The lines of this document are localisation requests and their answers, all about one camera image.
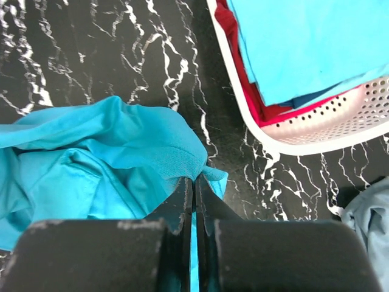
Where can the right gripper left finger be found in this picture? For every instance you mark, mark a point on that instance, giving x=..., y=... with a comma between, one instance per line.
x=152, y=254

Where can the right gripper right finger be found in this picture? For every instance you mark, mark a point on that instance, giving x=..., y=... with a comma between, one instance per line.
x=235, y=254

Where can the teal t shirt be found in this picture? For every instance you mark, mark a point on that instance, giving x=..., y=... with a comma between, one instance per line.
x=108, y=160

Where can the folded grey-blue t shirt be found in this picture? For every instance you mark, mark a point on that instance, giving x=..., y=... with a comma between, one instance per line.
x=367, y=216

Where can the red shirt in basket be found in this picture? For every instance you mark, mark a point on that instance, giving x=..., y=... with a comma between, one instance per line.
x=263, y=115

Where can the white perforated laundry basket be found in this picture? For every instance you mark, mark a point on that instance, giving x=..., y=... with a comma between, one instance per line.
x=348, y=119

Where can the light blue shirt in basket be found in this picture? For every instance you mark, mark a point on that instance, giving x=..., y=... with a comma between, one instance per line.
x=315, y=49

